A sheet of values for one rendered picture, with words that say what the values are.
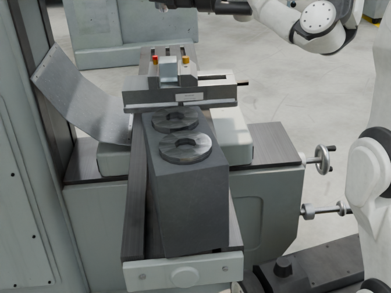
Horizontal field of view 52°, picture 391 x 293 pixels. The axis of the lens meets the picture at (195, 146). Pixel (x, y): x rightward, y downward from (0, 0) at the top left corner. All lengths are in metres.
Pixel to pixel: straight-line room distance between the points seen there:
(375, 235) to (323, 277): 0.28
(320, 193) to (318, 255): 1.20
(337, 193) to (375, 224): 1.52
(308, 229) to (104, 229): 1.12
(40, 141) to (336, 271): 0.91
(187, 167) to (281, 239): 0.95
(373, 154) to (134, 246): 0.48
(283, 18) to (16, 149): 0.79
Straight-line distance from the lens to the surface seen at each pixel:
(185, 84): 1.20
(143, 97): 1.22
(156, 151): 0.68
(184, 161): 0.64
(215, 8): 1.10
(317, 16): 0.95
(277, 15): 1.03
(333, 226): 2.22
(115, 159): 1.27
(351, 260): 1.25
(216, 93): 1.22
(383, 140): 0.83
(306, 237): 2.13
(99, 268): 1.58
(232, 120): 1.38
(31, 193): 1.31
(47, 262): 1.48
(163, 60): 1.23
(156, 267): 0.76
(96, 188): 1.33
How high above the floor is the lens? 1.48
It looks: 32 degrees down
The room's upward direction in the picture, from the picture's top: 3 degrees counter-clockwise
